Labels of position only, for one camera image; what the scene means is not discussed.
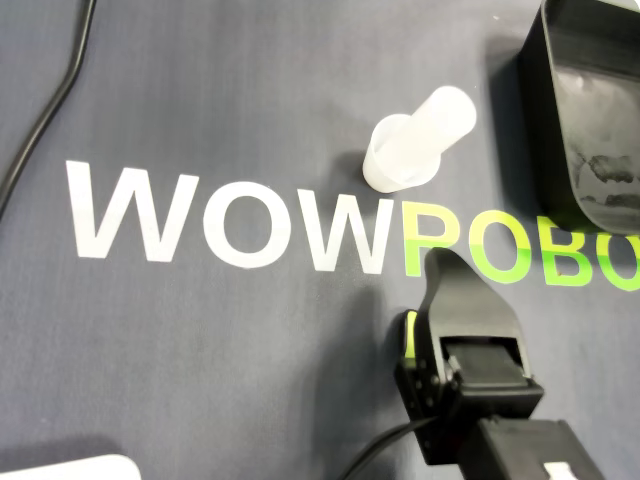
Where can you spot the black gripper servo housing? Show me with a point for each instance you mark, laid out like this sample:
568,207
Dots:
480,357

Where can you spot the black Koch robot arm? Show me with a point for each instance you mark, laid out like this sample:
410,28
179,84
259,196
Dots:
525,450

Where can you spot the dark mat with WOWROBO print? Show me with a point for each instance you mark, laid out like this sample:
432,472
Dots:
200,350

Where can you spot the white plastic tube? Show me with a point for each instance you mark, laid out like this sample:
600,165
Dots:
445,120

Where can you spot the black plastic tray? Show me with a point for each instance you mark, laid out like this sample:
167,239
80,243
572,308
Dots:
600,100

